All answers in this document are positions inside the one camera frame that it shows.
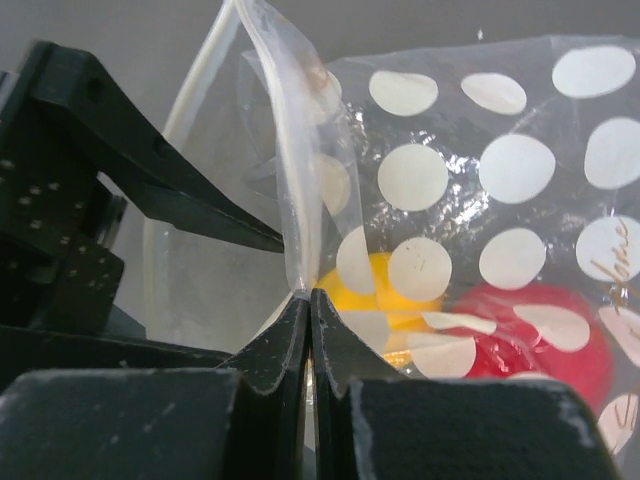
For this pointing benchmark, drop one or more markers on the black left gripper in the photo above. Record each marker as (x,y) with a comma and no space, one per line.
(63,117)

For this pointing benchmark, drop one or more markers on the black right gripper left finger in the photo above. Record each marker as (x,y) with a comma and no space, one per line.
(77,407)

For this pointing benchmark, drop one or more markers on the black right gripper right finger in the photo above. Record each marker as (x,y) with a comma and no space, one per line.
(372,422)

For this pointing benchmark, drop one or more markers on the yellow lemon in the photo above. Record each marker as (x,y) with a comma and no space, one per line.
(384,318)

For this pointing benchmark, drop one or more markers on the red pepper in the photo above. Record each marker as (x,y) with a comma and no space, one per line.
(541,330)

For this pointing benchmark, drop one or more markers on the polka dot zip bag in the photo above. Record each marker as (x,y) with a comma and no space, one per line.
(507,164)

